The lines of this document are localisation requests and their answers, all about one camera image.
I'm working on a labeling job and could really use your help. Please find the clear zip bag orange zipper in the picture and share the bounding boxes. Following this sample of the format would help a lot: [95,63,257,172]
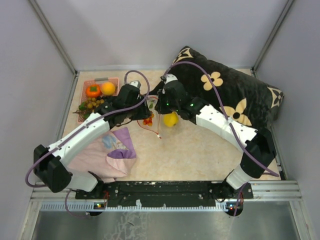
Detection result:
[136,95,167,139]

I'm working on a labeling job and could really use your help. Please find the yellow lemon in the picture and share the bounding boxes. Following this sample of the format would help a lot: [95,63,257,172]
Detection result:
[163,112,179,128]

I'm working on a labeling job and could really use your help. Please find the red cherry sprig green leaves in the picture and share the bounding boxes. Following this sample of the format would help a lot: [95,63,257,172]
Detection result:
[142,102,155,127]

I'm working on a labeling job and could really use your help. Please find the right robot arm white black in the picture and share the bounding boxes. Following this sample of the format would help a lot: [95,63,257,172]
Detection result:
[155,80,277,198]

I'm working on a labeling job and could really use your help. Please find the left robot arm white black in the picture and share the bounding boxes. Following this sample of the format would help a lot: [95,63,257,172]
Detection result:
[34,80,150,199]

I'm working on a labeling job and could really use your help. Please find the pink plastic basket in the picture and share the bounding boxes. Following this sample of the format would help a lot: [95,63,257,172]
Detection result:
[73,77,120,124]

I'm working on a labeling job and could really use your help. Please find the orange fruit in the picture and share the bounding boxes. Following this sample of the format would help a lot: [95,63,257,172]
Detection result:
[100,81,117,96]

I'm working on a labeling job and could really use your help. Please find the orange persimmon with green calyx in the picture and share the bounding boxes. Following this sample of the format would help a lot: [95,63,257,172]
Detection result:
[85,84,102,98]

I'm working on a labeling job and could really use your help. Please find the brown longan bunch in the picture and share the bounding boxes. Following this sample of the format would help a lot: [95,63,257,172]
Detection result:
[77,97,105,114]

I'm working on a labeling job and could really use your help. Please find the pink purple cloth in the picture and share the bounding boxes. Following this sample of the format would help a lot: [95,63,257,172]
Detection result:
[68,127,137,183]

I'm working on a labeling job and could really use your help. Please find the black pillow cream flowers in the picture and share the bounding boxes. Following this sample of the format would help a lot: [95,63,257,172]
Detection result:
[141,45,285,131]

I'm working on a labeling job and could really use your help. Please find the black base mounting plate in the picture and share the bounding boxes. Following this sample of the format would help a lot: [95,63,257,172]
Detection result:
[75,181,253,208]

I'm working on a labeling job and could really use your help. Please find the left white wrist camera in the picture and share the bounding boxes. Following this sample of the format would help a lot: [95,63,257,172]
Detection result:
[129,80,141,89]

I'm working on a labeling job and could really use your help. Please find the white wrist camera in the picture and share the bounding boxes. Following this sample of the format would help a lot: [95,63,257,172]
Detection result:
[129,80,141,89]
[164,74,178,84]

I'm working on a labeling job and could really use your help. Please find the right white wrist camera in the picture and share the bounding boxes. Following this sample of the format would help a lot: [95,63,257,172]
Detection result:
[164,74,178,84]

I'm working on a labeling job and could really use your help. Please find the white slotted cable duct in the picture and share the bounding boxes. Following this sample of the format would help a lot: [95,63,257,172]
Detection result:
[39,201,241,213]

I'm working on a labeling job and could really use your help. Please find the aluminium frame rail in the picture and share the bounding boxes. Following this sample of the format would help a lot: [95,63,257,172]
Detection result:
[30,180,302,202]

